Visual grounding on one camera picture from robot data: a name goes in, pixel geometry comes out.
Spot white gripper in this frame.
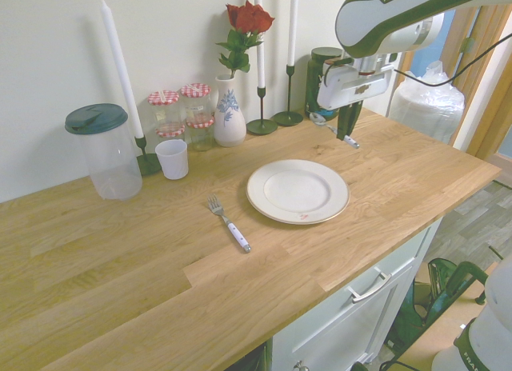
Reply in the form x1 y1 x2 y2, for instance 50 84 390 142
318 61 395 142

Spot metal spoon with white handle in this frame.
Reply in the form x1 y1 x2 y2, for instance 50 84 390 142
310 111 361 150

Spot white plate with gold rim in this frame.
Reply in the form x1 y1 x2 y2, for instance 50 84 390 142
246 158 351 225

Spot dark green glass jar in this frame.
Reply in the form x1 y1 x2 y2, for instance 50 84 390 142
305 46 346 122

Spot dark green candle holder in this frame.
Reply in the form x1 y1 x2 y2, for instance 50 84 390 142
271 64 304 127
134 135 163 177
246 86 278 136

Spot bubble wrap roll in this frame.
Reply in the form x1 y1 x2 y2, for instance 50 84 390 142
388 61 467 150

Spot long white taper candle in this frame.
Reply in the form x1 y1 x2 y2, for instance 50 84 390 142
99 0 144 139
254 0 266 89
286 0 299 67

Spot white vase with blue flowers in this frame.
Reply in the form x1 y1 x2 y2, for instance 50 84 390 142
213 74 247 148

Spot red rose with green leaves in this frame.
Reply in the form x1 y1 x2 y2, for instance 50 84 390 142
215 0 276 79

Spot glass jar red checkered lid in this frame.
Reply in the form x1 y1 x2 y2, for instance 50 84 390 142
179 82 212 124
154 124 187 145
185 115 216 153
146 90 181 133

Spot white plastic cup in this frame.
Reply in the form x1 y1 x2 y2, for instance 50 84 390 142
154 139 190 181

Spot green shopping bag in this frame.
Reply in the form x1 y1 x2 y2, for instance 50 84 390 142
386 257 499 352

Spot white cabinet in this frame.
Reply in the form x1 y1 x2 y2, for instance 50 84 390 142
223 218 443 371

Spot clear plastic pitcher green lid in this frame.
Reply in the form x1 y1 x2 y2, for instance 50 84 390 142
64 102 144 201

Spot wooden door frame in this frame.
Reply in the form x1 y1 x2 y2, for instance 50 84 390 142
451 5 512 158

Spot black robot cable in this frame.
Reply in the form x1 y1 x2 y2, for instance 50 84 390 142
394 34 512 85

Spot metal fork with white handle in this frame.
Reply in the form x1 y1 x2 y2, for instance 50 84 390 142
206 195 253 253

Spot metal drawer handle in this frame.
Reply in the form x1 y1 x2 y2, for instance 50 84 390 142
346 271 391 304

